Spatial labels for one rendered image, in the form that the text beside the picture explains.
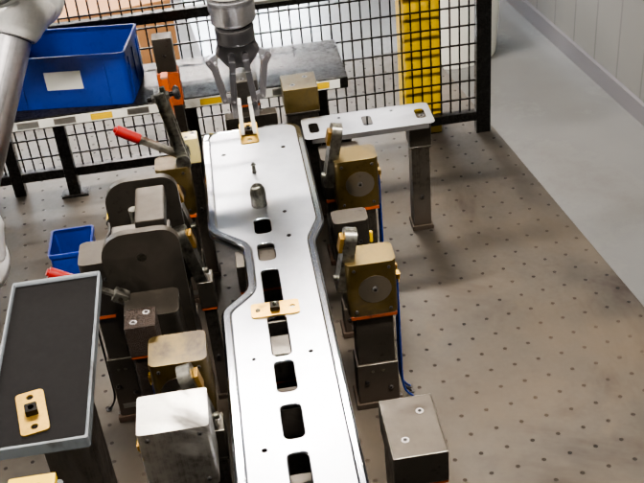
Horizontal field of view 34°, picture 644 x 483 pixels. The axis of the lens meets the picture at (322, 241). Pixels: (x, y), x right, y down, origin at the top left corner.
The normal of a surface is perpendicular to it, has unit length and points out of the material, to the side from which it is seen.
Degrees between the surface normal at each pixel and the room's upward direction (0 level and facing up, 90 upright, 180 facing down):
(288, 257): 0
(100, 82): 90
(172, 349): 0
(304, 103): 90
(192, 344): 0
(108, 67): 90
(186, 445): 90
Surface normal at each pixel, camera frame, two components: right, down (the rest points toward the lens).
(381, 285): 0.13, 0.56
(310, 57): -0.08, -0.81
